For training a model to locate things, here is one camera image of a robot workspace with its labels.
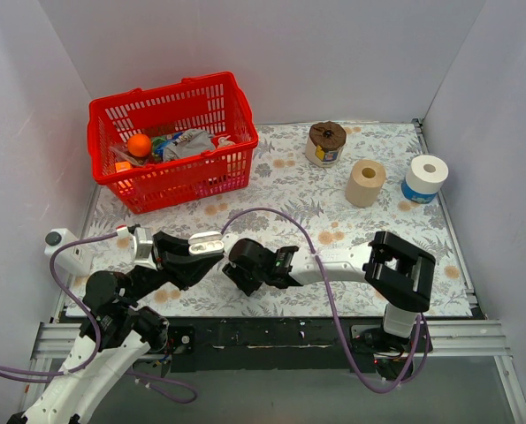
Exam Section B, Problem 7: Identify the red plastic shopping basket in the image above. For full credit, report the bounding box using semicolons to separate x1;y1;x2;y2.
87;72;258;214

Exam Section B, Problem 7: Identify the orange fruit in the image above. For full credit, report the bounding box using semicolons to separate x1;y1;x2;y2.
126;133;152;158

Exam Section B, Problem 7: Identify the floral patterned table mat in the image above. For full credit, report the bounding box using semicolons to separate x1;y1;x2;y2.
86;122;471;317

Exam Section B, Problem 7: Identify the white box with grey knob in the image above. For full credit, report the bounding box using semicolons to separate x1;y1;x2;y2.
44;228;94;277

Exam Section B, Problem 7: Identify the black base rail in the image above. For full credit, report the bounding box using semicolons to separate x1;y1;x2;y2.
116;316;416;375

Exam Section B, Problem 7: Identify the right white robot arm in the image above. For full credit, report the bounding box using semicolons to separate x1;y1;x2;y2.
223;231;436;352

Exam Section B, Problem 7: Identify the brown topped paper roll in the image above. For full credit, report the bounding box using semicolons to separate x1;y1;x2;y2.
305;121;347;168

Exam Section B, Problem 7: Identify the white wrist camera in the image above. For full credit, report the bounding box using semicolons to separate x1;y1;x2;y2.
116;224;156;270
222;233;240;259

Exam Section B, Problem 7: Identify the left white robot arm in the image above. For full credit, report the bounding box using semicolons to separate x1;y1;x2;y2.
9;226;225;423

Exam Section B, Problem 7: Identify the white toilet roll blue wrap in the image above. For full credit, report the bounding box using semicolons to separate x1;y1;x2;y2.
401;155;449;204

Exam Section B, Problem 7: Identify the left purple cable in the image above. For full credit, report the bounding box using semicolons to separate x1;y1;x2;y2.
0;229;198;405

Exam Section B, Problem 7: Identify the grey crumpled snack bag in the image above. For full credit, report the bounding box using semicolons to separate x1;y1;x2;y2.
161;129;215;162

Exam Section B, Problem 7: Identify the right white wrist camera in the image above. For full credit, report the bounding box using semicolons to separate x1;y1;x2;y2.
222;233;240;259

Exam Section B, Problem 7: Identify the white oval earbud charging case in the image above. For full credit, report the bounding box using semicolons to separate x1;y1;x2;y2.
188;231;225;255

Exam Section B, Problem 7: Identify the beige toilet paper roll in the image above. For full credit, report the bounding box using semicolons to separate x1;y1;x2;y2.
346;159;386;208

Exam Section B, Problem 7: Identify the small orange box in basket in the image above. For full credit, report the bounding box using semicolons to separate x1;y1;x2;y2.
114;161;133;173

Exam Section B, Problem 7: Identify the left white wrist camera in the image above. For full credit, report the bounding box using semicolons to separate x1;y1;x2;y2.
116;224;156;270

